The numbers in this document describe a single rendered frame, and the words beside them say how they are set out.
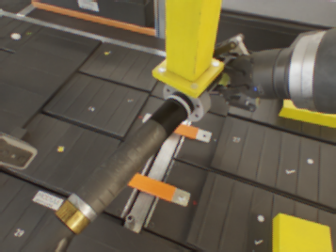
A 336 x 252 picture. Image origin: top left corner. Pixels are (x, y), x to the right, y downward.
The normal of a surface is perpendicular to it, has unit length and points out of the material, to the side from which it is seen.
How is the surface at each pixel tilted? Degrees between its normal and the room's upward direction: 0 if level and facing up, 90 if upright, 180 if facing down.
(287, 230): 0
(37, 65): 0
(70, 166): 0
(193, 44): 90
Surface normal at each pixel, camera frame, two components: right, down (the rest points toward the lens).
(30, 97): 0.00, -0.59
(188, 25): -0.60, 0.65
